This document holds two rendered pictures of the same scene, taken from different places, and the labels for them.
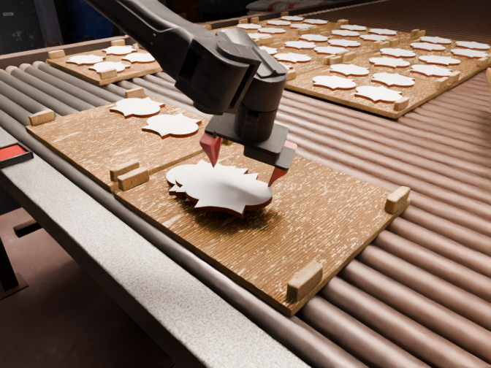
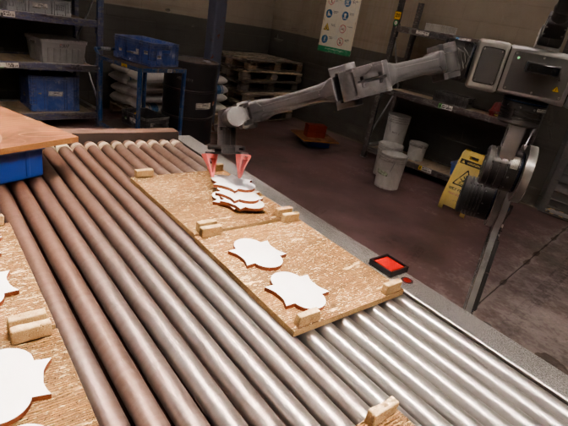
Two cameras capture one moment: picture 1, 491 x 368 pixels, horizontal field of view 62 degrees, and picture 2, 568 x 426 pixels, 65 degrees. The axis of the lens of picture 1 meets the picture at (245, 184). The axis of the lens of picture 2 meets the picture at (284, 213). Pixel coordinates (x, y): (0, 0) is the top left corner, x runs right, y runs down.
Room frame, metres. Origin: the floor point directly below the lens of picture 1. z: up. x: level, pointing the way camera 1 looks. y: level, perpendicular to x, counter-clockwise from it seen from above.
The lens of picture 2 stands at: (1.90, 0.27, 1.48)
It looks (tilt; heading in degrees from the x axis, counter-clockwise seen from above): 23 degrees down; 183
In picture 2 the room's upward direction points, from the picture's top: 11 degrees clockwise
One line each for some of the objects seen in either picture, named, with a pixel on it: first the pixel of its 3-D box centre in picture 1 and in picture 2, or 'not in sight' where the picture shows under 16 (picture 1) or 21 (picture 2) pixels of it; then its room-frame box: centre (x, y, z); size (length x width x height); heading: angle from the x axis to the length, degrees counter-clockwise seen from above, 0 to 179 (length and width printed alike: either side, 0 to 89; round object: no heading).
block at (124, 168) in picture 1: (125, 170); (290, 216); (0.69, 0.23, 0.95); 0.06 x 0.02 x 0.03; 135
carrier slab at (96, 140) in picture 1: (131, 132); (296, 264); (0.92, 0.28, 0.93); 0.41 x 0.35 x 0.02; 45
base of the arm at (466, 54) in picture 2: not in sight; (454, 59); (0.35, 0.63, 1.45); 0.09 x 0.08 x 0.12; 73
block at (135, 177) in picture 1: (133, 178); (283, 211); (0.66, 0.21, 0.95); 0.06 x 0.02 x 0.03; 137
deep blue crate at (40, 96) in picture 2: not in sight; (49, 90); (-2.72, -2.71, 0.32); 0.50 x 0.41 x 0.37; 140
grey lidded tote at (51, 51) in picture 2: not in sight; (57, 49); (-2.75, -2.63, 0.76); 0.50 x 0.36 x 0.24; 149
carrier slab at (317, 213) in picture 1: (259, 198); (210, 198); (0.63, -0.03, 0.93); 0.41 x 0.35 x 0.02; 47
